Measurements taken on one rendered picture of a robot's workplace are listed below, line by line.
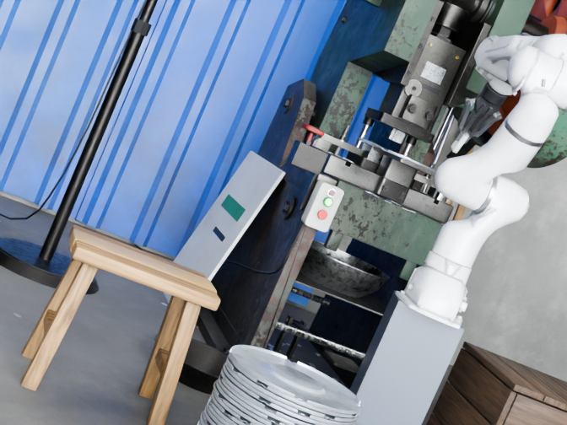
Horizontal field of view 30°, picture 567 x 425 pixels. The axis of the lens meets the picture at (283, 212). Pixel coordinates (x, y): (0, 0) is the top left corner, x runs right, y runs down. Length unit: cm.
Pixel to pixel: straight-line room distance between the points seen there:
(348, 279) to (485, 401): 61
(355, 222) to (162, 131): 143
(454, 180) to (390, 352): 46
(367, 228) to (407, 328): 62
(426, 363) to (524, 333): 247
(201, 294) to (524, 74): 94
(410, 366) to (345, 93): 119
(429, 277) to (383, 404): 34
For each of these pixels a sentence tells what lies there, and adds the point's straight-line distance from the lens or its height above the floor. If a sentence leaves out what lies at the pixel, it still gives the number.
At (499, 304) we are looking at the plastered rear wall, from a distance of 504.
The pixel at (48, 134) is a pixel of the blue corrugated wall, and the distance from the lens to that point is 439.
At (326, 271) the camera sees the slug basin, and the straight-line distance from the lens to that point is 333.
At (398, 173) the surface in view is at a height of 73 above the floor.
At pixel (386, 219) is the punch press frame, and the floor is 59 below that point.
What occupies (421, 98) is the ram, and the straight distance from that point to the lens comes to 338.
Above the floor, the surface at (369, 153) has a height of 75.
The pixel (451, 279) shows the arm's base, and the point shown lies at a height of 55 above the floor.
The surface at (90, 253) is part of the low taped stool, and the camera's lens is 230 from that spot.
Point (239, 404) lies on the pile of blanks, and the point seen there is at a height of 21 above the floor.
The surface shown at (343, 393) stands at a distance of 224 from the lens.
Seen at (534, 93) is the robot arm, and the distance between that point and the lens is 263.
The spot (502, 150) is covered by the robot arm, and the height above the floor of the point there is 89.
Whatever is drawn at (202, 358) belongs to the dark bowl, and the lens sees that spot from 304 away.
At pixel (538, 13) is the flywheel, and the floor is 143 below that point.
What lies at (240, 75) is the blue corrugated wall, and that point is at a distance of 445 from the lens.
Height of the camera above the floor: 76
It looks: 5 degrees down
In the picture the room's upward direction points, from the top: 24 degrees clockwise
